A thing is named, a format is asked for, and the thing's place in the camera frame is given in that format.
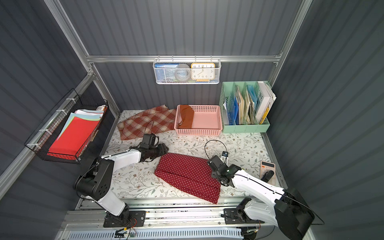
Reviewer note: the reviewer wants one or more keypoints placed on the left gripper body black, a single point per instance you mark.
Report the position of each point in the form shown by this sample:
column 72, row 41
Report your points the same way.
column 159, row 149

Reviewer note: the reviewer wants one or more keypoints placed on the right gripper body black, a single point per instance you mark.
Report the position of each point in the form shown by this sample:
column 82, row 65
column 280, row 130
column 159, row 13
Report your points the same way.
column 213, row 163

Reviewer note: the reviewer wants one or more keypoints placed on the dark red polka-dot skirt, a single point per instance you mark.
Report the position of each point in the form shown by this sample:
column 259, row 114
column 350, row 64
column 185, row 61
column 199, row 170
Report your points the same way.
column 189, row 174

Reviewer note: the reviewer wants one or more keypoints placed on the rust orange skirt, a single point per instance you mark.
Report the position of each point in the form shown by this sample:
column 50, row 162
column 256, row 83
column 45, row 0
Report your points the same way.
column 187, row 116

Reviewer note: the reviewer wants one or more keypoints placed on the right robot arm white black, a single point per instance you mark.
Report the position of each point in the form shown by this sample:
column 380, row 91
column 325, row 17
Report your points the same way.
column 283, row 208

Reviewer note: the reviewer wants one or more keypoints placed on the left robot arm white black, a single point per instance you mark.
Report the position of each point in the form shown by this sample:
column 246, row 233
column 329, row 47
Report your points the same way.
column 95, row 184

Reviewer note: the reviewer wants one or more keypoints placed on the grey tape roll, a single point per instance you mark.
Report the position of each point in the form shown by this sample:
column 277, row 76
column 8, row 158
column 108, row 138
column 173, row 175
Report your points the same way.
column 182, row 73

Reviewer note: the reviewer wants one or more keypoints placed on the red plaid skirt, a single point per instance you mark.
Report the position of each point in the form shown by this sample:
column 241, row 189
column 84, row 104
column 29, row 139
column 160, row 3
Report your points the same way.
column 155, row 120

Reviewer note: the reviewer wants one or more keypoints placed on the small orange white card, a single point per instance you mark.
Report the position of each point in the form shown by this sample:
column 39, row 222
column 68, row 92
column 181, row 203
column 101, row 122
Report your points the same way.
column 265, row 167

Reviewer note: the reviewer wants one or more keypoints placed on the pink plastic basket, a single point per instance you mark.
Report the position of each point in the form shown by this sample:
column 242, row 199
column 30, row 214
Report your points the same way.
column 206, row 121

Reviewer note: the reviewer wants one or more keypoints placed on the blue folders in organizer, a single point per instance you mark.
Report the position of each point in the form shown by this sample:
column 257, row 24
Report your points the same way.
column 234, row 112

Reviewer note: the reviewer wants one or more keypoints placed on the mint green file organizer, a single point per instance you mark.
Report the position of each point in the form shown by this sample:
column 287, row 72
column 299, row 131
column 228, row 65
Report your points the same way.
column 226, row 96

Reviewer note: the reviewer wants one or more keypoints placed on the red paper stack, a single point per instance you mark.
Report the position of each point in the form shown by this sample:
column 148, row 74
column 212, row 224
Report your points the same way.
column 74, row 136

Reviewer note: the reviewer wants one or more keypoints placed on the blue box in basket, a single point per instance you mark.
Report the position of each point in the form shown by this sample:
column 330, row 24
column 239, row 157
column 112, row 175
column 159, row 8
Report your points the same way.
column 165, row 72

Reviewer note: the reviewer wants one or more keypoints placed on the white book in organizer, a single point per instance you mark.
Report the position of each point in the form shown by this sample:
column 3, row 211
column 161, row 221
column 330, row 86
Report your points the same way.
column 266, row 99

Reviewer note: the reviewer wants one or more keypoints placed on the yellow alarm clock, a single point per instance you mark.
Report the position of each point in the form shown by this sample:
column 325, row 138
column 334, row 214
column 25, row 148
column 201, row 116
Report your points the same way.
column 203, row 72

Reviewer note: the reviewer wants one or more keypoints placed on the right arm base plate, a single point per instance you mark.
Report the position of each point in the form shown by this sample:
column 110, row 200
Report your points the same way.
column 233, row 216

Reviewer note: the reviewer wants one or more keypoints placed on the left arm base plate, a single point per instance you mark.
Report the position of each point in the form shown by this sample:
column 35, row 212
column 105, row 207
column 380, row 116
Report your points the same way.
column 125, row 219

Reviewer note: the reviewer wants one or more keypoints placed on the white wire wall basket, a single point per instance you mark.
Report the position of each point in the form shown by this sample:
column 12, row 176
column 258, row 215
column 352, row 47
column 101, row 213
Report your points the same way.
column 189, row 61

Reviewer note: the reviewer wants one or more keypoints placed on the black wire side basket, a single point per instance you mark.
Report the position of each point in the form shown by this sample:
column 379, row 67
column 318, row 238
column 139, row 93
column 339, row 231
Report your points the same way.
column 46, row 134

